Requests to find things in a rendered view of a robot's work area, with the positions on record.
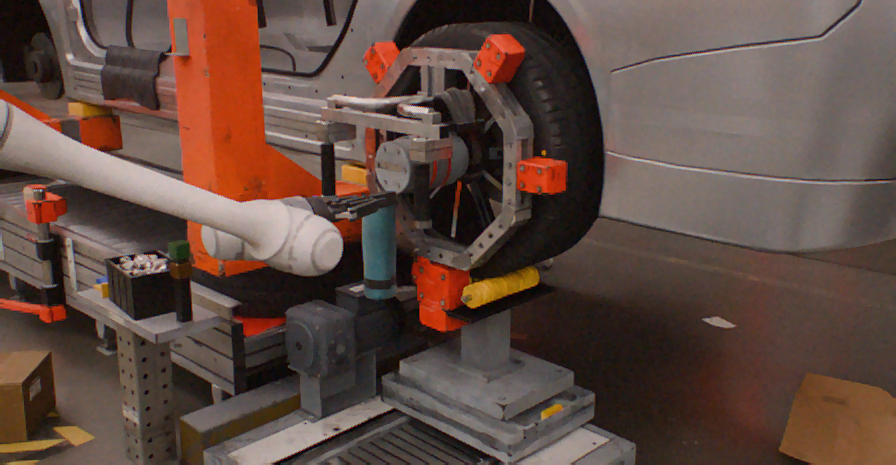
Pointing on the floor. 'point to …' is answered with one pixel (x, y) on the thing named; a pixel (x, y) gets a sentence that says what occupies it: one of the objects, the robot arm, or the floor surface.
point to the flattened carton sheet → (841, 423)
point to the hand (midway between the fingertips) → (381, 200)
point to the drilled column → (146, 398)
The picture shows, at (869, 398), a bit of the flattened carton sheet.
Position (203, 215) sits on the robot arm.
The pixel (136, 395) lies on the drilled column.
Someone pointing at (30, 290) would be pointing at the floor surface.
